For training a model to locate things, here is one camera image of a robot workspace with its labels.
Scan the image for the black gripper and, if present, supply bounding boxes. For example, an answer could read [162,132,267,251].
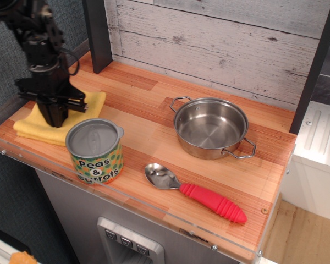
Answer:
[15,67,88,127]

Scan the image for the yellow cloth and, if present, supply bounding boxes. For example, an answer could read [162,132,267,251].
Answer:
[13,91,106,146]

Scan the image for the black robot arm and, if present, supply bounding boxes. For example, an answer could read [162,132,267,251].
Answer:
[0,1,87,128]

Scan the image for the peas and carrots can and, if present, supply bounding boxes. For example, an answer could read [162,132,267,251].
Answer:
[65,118,124,184]

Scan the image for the grey toy fridge cabinet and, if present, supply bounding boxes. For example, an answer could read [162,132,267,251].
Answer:
[37,170,237,263]

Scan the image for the black and orange object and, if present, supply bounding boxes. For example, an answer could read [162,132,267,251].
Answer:
[0,230,39,264]

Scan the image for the silver dispenser panel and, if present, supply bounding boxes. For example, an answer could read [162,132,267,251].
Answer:
[97,217,165,263]

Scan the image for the stainless steel pot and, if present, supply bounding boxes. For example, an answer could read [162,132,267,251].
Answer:
[170,96,256,160]

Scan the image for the white toy sink unit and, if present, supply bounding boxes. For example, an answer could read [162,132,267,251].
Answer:
[279,40,330,215]

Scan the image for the dark left shelf post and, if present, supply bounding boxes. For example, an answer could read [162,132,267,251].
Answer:
[82,0,113,74]

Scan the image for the dark shelf post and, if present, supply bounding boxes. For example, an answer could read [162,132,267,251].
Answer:
[289,11,330,135]
[82,0,113,74]

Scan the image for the red handled metal spoon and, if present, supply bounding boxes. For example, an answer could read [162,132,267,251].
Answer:
[145,163,248,223]

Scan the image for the dark right shelf post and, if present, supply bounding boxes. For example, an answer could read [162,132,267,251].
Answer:
[289,11,330,135]

